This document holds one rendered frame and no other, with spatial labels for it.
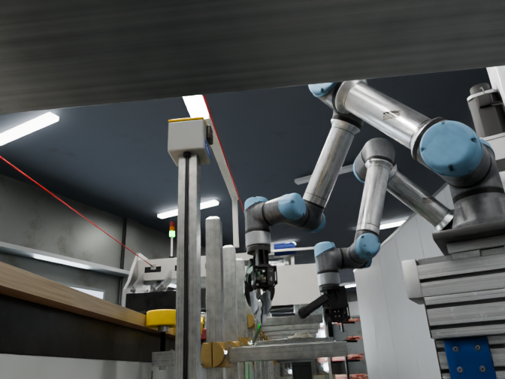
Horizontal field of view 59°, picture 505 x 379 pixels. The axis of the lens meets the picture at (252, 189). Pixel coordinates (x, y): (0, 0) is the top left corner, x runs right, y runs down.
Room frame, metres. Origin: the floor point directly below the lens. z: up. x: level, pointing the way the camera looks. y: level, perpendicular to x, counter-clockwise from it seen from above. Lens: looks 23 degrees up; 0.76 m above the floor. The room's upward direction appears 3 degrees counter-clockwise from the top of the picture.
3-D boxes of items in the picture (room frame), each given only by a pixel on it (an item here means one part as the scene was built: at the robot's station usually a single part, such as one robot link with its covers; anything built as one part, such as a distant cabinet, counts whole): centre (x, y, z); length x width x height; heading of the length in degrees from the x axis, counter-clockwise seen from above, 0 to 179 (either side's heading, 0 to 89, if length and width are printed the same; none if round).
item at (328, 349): (1.06, 0.03, 0.80); 0.44 x 0.03 x 0.04; 86
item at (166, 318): (1.07, 0.22, 0.85); 0.08 x 0.08 x 0.11
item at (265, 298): (1.28, -0.03, 0.93); 0.06 x 0.03 x 0.09; 16
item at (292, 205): (1.23, -0.10, 1.20); 0.11 x 0.11 x 0.08; 52
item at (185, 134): (0.76, 0.12, 1.18); 0.07 x 0.07 x 0.08; 86
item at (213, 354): (1.05, 0.10, 0.80); 0.14 x 0.06 x 0.05; 176
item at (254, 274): (1.27, -0.01, 1.04); 0.09 x 0.08 x 0.12; 16
